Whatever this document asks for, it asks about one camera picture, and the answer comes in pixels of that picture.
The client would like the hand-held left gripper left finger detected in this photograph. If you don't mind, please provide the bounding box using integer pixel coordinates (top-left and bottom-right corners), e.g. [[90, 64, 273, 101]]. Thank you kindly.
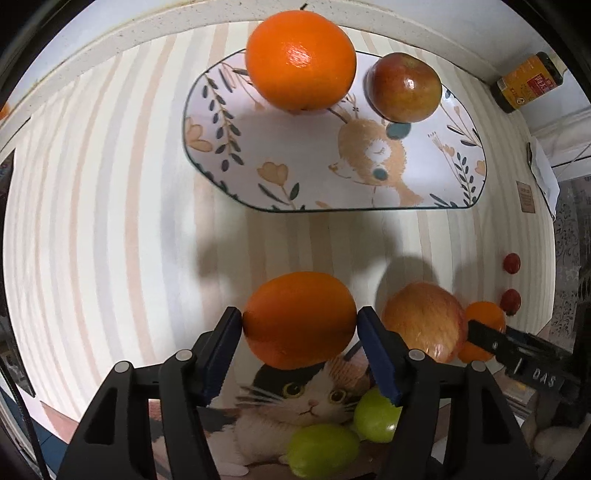
[[55, 305, 245, 480]]

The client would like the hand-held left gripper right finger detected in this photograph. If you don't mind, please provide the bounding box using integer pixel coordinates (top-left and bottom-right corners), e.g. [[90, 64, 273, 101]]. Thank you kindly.
[[355, 305, 541, 480]]

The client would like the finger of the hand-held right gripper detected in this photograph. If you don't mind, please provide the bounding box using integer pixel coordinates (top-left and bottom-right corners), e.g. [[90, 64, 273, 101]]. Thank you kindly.
[[466, 320, 509, 365]]

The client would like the green apple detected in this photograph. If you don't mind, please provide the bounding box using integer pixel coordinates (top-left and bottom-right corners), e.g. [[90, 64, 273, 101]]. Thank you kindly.
[[353, 387, 403, 444], [286, 424, 361, 479]]

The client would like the red-yellow streaked apple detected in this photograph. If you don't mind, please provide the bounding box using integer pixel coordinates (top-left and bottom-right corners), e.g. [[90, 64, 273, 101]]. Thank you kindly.
[[381, 281, 468, 365]]

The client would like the oval floral print plate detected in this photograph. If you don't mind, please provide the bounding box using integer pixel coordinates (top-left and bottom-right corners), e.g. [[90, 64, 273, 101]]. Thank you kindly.
[[182, 48, 489, 213]]

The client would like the small brown label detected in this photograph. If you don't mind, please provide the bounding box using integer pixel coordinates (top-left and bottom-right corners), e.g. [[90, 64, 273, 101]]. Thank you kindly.
[[516, 181, 536, 215]]

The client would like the white folded paper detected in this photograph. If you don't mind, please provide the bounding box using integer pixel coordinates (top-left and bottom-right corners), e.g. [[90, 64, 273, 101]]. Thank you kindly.
[[526, 136, 561, 220]]

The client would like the striped table mat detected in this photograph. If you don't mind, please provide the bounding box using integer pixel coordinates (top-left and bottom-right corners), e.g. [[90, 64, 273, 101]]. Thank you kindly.
[[4, 21, 557, 430]]

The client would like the dark sauce bottle yellow label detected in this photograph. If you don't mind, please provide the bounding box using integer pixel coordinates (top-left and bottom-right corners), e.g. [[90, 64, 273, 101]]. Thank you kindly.
[[489, 52, 566, 114]]

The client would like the dark red-green apple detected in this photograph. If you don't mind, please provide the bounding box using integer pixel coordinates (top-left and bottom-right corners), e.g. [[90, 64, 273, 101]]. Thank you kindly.
[[367, 52, 443, 123]]

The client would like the large orange with stem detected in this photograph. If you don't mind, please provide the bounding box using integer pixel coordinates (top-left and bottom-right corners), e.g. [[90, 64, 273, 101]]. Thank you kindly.
[[246, 10, 358, 112]]

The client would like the black cable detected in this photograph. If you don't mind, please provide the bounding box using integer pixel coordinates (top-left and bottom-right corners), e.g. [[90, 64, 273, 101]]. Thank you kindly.
[[0, 355, 49, 480]]

